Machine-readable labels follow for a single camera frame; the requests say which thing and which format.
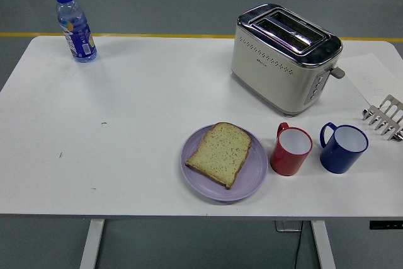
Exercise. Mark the cream and chrome toaster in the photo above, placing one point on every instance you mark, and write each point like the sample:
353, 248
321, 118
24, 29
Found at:
270, 73

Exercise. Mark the clear plastic holder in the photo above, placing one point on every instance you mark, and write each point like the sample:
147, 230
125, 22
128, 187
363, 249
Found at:
285, 226

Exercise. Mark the grey toaster lever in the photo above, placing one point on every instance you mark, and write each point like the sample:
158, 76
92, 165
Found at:
337, 73

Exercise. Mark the red mug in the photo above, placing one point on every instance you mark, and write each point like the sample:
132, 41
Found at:
285, 162

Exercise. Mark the purple plate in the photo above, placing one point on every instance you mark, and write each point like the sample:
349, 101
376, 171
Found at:
252, 171

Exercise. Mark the blue mug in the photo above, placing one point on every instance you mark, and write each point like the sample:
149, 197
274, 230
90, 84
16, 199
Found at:
337, 160

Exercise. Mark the metal toast rack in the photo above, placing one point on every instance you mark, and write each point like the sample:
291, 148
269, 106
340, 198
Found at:
385, 114

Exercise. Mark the black table control panel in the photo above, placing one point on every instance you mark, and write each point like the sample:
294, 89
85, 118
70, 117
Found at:
385, 224

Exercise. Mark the blue-capped water bottle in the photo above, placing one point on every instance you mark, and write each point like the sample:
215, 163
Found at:
77, 29

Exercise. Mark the bread slice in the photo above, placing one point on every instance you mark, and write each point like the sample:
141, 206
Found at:
220, 155

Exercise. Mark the white table leg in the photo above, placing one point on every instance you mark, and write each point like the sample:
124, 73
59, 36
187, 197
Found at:
323, 243
92, 243

